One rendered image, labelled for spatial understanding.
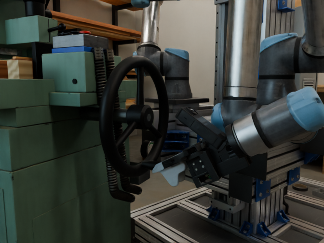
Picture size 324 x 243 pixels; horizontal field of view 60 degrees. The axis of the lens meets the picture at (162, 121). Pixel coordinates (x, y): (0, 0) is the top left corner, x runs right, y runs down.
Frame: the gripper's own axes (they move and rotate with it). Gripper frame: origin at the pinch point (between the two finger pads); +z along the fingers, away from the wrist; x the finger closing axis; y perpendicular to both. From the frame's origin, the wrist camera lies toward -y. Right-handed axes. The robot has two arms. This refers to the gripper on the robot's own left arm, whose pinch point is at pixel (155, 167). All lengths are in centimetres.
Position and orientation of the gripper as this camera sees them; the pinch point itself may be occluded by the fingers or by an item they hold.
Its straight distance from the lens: 64.5
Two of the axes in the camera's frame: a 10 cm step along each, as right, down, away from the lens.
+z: -7.8, 4.3, 4.5
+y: 4.3, 8.9, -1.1
